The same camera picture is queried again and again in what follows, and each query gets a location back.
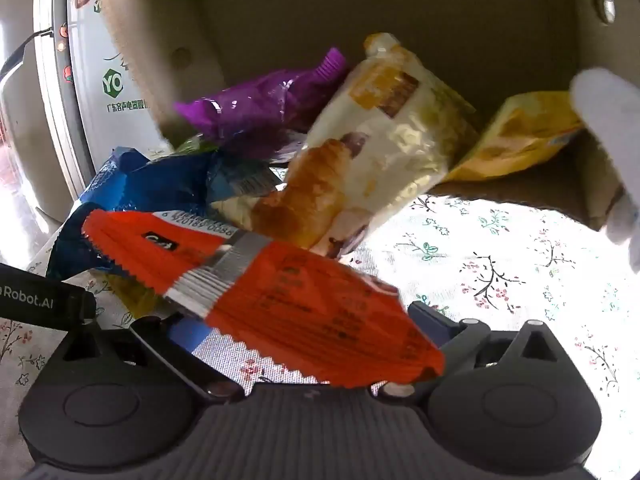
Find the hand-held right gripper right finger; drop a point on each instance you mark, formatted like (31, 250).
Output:
(430, 321)

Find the small yellow snack packet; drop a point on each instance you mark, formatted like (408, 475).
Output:
(132, 299)

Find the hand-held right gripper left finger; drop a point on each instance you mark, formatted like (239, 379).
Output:
(192, 336)

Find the brown cardboard box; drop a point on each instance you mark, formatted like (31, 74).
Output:
(450, 20)

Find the cream croissant packet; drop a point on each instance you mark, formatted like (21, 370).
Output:
(380, 150)

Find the orange red snack packet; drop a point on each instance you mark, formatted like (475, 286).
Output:
(300, 310)

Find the blue snack packet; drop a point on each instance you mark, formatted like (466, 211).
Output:
(160, 185)

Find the yellow chip packet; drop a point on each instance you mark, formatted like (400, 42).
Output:
(520, 135)

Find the purple snack packet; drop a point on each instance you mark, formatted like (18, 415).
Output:
(250, 105)

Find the white fridge with green print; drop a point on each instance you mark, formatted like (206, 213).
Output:
(95, 35)

